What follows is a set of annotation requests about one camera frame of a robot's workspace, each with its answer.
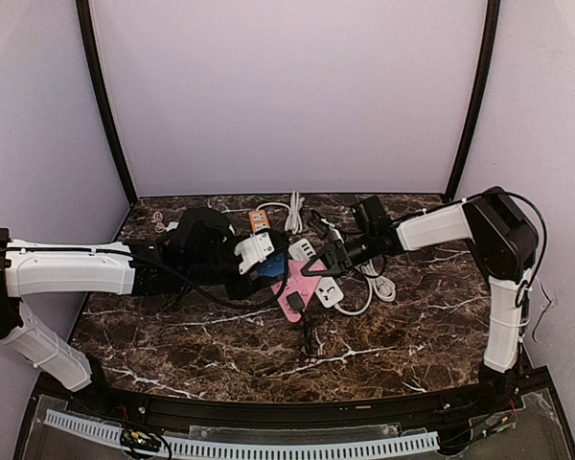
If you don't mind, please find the orange power strip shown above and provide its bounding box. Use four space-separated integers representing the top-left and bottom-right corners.
248 209 270 234

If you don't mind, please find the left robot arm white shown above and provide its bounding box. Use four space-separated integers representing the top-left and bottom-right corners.
0 228 288 394

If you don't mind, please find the black TP-Link adapter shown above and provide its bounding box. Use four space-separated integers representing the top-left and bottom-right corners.
287 292 307 313

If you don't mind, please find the black frame left post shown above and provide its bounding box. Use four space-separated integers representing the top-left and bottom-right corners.
75 0 138 207

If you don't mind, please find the black frame post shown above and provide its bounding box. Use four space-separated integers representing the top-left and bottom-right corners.
443 0 501 202
75 0 138 207

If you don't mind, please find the black frame right post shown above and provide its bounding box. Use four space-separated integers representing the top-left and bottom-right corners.
443 0 501 202

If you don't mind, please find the pink triangular power strip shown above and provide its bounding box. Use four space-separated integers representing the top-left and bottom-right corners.
277 260 321 323

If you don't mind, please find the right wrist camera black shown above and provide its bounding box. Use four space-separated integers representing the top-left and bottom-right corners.
351 195 392 237

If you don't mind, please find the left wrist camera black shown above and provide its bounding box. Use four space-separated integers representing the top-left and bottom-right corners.
173 207 232 258

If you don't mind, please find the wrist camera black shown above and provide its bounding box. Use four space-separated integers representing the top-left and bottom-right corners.
351 195 392 237
173 207 232 258

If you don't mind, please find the black adapter thin cable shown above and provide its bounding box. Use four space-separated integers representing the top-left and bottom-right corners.
300 310 317 356

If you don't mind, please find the white power strip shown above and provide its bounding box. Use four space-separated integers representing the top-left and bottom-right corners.
288 238 344 309

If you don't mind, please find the white slotted cable duct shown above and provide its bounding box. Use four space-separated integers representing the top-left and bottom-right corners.
43 409 440 459

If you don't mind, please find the white USB charger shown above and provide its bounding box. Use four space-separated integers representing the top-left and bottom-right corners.
165 222 181 232

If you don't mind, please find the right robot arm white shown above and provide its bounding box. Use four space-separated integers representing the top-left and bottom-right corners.
301 187 547 374

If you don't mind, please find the blue cube socket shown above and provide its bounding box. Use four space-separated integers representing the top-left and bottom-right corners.
256 253 286 282

